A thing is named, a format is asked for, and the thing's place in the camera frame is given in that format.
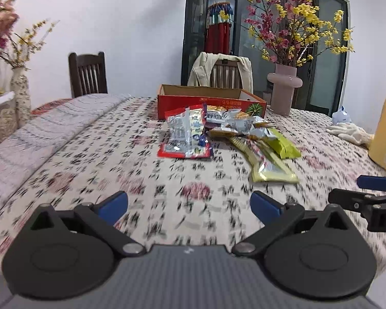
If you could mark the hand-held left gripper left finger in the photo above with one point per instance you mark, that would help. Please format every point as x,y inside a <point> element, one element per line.
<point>114,206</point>

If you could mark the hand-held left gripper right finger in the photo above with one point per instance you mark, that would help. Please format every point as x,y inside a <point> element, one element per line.
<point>264,204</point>

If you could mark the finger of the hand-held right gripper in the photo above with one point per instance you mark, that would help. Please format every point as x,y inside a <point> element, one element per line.
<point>349,199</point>
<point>373,182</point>

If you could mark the pile of snack packets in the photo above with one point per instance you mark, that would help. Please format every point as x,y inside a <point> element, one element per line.
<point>183,135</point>

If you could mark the red cardboard box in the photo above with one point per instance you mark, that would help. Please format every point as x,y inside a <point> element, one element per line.
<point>180,103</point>

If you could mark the white work gloves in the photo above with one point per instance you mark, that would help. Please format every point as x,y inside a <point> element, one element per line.
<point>350,132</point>

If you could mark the blue and white plastic bag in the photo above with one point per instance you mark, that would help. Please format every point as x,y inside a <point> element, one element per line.
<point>342,115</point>

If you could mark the striped pink grey blanket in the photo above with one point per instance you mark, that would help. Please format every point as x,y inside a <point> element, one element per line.
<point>35,141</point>

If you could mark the pink glass vase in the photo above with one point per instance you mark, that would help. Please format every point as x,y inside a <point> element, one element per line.
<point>283,90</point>

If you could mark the red patterned cloth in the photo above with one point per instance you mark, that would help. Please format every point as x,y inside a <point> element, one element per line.
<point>43,107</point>

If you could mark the dark wooden chair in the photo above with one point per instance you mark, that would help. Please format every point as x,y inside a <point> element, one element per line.
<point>88,74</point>

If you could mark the brown slatted wooden chair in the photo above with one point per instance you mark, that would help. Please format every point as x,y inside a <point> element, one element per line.
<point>224,75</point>

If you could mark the floral ceramic vase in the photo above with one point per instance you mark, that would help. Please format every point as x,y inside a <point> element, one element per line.
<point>22,99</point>

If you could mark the beige jacket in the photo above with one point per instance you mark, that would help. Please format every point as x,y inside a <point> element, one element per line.
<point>199,70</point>

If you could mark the red hanging garment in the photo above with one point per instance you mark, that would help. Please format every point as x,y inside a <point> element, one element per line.
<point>219,32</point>

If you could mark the thin yellow blossom branches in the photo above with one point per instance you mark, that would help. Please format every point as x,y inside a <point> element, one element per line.
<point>35,40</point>

